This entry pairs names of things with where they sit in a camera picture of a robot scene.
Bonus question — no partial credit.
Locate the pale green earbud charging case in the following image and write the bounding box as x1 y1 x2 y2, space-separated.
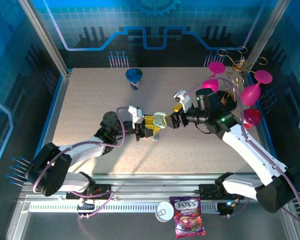
152 111 168 128

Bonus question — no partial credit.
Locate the red strawberry yogurt cup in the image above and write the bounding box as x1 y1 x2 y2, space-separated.
241 108 262 130

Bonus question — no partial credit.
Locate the blue blackberry yogurt cup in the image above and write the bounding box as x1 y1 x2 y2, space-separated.
125 68 144 91

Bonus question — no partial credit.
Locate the pink wine glass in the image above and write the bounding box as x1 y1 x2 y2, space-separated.
238 69 274 107
201 61 227 93

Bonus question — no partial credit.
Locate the white pull-tab can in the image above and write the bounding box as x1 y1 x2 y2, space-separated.
155 201 175 223

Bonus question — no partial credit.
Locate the purple berry candy bag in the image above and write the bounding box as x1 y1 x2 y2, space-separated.
169 196 207 239

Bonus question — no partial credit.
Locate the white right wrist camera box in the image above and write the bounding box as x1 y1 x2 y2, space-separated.
173 89 192 111

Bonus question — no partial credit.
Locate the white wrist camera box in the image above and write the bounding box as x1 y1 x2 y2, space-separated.
127 105 144 124
173 89 192 111

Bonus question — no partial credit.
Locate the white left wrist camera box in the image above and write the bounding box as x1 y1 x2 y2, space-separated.
127 105 144 124

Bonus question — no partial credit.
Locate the gold wire glass rack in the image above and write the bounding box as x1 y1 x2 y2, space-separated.
214 45 268 111

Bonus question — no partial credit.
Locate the aluminium mounting rail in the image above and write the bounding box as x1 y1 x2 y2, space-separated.
64 172 266 202

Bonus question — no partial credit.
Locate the white slotted cable duct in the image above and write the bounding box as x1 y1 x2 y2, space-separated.
29 201 221 214

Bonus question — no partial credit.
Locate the aluminium frame post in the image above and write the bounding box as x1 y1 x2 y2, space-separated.
244 0 292 73
17 0 72 77

